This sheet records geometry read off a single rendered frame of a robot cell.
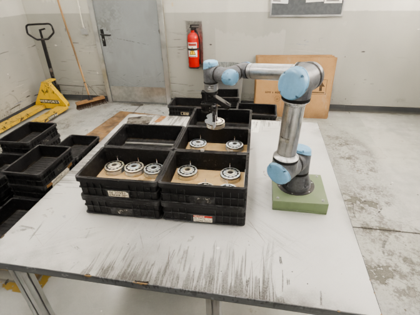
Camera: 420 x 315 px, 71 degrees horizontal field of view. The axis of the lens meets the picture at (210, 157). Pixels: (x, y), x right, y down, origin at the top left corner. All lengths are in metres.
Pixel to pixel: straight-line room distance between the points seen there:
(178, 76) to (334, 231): 3.65
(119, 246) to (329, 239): 0.93
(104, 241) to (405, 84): 4.33
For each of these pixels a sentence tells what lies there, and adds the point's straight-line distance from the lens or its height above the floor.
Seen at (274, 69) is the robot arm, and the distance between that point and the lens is 1.42.
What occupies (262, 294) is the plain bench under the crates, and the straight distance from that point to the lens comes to 1.21.
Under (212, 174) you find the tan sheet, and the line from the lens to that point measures 1.52.
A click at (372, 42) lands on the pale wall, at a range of 4.58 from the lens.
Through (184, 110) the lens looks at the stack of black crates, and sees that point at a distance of 3.38.
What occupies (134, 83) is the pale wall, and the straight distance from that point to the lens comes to 4.91.
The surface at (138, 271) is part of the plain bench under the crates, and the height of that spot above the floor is 0.70.
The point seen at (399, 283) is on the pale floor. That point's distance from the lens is 2.38.
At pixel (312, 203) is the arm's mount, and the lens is 1.51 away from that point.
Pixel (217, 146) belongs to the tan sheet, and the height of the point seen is 0.83.
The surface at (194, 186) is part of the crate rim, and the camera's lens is 1.29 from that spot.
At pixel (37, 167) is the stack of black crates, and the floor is 0.49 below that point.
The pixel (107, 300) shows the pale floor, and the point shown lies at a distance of 2.13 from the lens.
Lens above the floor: 1.70
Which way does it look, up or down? 31 degrees down
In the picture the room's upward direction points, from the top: 2 degrees counter-clockwise
